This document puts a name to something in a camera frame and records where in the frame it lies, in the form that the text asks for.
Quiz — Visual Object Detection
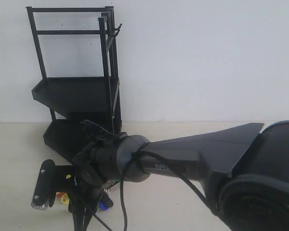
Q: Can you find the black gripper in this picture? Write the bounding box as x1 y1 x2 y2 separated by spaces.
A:
31 120 125 210

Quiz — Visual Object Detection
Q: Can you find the bunch of colourful key tags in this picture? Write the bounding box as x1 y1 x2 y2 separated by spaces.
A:
56 180 119 213

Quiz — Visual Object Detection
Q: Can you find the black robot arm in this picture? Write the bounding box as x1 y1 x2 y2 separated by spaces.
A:
31 120 289 231

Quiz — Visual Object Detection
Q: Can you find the black two-tier metal rack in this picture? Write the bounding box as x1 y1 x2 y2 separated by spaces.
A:
26 6 122 161

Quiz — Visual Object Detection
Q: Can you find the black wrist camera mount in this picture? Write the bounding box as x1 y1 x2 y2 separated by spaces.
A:
53 165 77 201

